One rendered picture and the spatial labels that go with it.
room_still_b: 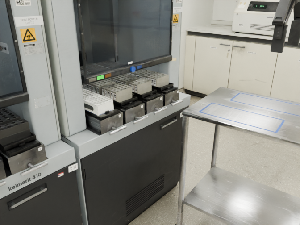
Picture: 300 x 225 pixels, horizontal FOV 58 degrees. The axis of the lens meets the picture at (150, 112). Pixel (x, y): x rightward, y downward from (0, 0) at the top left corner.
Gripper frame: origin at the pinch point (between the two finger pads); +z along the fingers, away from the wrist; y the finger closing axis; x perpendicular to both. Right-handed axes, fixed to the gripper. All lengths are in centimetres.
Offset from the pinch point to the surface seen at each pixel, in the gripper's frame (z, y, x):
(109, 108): 37, -8, 70
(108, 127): 44, -13, 66
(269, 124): 38.0, 27.2, 7.9
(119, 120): 43, -6, 66
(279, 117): 38, 38, 7
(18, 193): 55, -56, 66
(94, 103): 34, -13, 74
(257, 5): 1, 223, 99
